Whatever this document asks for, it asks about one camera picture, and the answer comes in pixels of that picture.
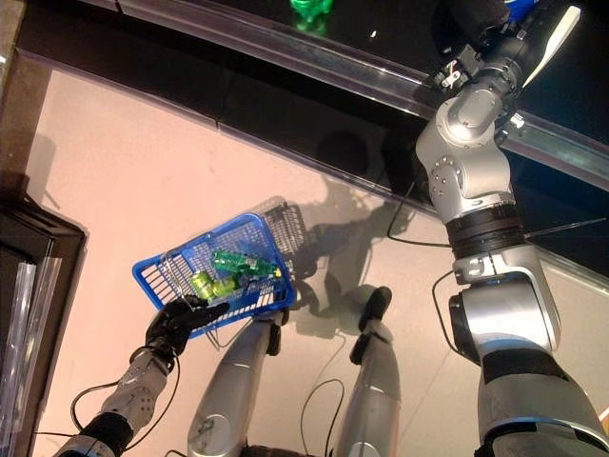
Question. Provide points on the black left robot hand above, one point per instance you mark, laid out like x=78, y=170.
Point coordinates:
x=171, y=328

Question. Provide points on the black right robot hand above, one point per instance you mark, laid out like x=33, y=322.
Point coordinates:
x=509, y=62

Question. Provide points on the blue plastic shopping basket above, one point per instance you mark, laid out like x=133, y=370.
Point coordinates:
x=157, y=276

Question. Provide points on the Pepsi bottle blue cap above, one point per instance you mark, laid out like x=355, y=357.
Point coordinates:
x=471, y=19

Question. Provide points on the green Sprite bottle yellow cap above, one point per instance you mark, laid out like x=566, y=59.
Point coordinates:
x=311, y=9
x=242, y=264

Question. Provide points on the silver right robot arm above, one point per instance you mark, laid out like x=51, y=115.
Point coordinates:
x=476, y=157

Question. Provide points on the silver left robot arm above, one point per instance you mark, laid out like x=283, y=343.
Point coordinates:
x=133, y=395

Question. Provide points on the small lime green drink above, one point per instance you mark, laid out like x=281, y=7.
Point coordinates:
x=209, y=285

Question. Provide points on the silver left robot leg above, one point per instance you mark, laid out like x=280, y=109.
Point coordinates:
x=233, y=381

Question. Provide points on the silver robot leg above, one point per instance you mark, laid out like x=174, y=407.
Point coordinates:
x=376, y=381
x=233, y=381

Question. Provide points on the dark shelf board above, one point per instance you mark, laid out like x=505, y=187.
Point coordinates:
x=404, y=47

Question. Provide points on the dark framed display cabinet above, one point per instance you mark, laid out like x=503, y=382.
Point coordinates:
x=28, y=285

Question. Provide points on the silver right robot leg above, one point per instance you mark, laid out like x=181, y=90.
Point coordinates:
x=376, y=381

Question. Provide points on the black metal shelving unit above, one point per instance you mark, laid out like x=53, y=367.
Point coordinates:
x=190, y=71

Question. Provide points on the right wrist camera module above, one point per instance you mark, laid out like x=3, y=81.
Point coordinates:
x=457, y=69

